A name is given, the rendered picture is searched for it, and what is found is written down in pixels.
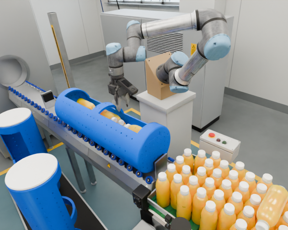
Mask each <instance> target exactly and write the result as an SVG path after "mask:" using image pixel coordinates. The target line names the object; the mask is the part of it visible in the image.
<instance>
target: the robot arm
mask: <svg viewBox="0 0 288 230"><path fill-rule="evenodd" d="M193 29H194V30H196V31H202V38H201V40H200V41H199V42H198V44H197V49H196V51H195V52H194V53H193V54H192V55H191V57H190V58H188V56H187V55H186V54H185V53H183V52H175V53H173V54H172V55H171V57H170V58H169V59H168V60H167V61H166V62H165V63H163V64H161V65H159V66H158V67H157V69H156V76H157V78H158V79H159V80H160V81H161V82H162V83H165V84H170V86H169V87H170V91H171V92H173V93H184V92H187V91H188V90H189V87H188V85H189V84H190V83H191V81H192V78H193V76H194V75H195V74H196V73H197V72H198V71H199V70H200V69H201V68H202V67H203V66H204V65H205V64H206V63H207V62H208V61H209V60H211V61H215V60H219V59H220V58H224V57H225V56H226V55H227V54H228V53H229V52H230V49H231V40H230V37H229V31H228V26H227V20H226V18H225V16H224V15H223V14H222V13H221V12H219V11H217V10H214V9H197V10H194V11H193V13H189V14H185V15H181V16H175V17H170V18H166V19H162V20H157V21H152V22H147V23H143V24H140V23H139V22H138V21H130V22H129V23H128V24H127V30H126V33H127V47H121V44H120V43H110V44H107V46H106V51H107V60H108V66H109V72H110V73H109V74H108V75H109V76H110V77H111V82H110V84H108V91H109V93H110V94H112V95H114V100H112V103H113V104H114V105H115V106H116V108H117V110H118V111H119V112H120V110H121V98H120V97H122V99H124V100H125V101H126V106H127V107H128V104H129V98H130V95H134V94H136V93H137V92H138V89H137V88H136V87H135V86H134V85H132V84H131V83H130V82H129V81H128V80H126V79H125V78H124V77H123V76H124V68H123V63H129V62H141V61H145V60H146V54H145V46H142V45H141V40H142V39H147V38H152V37H158V36H163V35H168V34H172V33H178V32H182V31H188V30H193Z"/></svg>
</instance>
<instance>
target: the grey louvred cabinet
mask: <svg viewBox="0 0 288 230"><path fill-rule="evenodd" d="M185 14H188V13H180V12H167V11H153V10H133V9H120V10H113V11H108V12H103V13H101V14H100V17H101V25H102V30H103V36H104V42H105V48H106V46H107V44H110V43H120V44H121V47H127V33H126V30H127V24H128V23H129V22H130V21H138V22H139V23H140V24H143V23H147V22H152V21H157V20H162V19H166V18H170V17H175V16H181V15H185ZM225 18H226V20H227V26H228V31H229V37H230V39H231V36H232V29H233V22H234V16H225ZM201 38H202V31H196V30H194V29H193V30H188V31H182V32H178V33H172V34H168V35H163V36H158V37H152V38H147V39H142V40H141V45H142V46H145V54H146V59H147V58H150V57H154V56H157V55H160V54H163V53H166V52H171V54H173V53H175V52H183V53H185V54H186V55H187V56H188V58H190V57H191V55H192V54H193V53H194V52H195V51H196V49H197V44H198V42H199V41H200V40H201ZM228 59H229V53H228V54H227V55H226V56H225V57H224V58H220V59H219V60H215V61H211V60H209V61H208V62H207V63H206V64H205V65H204V66H203V67H202V68H201V69H200V70H199V71H198V72H197V73H196V74H195V75H194V76H193V78H192V81H191V83H190V84H189V85H188V87H189V91H192V92H194V93H196V98H194V99H193V108H192V129H194V130H196V131H198V132H200V133H201V132H202V131H204V130H205V129H207V128H208V127H209V126H211V125H212V124H213V123H215V122H216V121H218V120H219V116H220V115H221V110H222V103H223V96H224V87H225V80H226V73H227V66H228ZM123 68H124V76H123V77H124V78H125V79H126V80H128V81H129V82H130V83H131V84H132V85H134V86H135V87H136V88H137V89H138V92H137V93H136V94H134V95H130V98H132V99H134V100H135V101H138V102H139V100H137V97H136V95H138V94H140V93H142V92H144V91H147V79H146V66H145V61H141V62H129V63H123Z"/></svg>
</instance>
